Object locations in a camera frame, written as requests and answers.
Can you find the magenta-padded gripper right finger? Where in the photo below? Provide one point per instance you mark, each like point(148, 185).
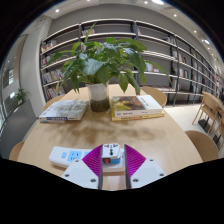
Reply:
point(138, 166)

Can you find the round-backed wooden chair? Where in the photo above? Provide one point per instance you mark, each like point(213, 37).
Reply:
point(53, 101)
point(156, 95)
point(16, 151)
point(203, 145)

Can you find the leafy background potted plant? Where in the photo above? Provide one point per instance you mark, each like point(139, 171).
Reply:
point(20, 95)

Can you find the group of ceiling lights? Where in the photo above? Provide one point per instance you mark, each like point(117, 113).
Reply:
point(157, 1)

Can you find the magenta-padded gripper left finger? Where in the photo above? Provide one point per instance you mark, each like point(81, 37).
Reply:
point(88, 166)

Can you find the yellow book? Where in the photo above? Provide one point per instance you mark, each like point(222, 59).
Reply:
point(146, 116)

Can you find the pale cover book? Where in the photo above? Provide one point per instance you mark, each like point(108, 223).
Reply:
point(65, 110)

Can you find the green potted plant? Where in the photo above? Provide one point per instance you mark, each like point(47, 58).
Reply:
point(96, 66)

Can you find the white power strip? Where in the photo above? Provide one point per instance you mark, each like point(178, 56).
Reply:
point(63, 155)

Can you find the group of wooden slat chairs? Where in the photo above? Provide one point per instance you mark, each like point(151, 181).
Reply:
point(208, 103)

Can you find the grey shelf unit with books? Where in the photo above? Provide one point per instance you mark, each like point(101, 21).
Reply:
point(46, 78)

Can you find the small white charger block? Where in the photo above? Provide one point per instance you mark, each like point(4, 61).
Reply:
point(111, 151)

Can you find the picture cover white book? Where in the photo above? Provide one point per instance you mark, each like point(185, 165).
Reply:
point(140, 103)

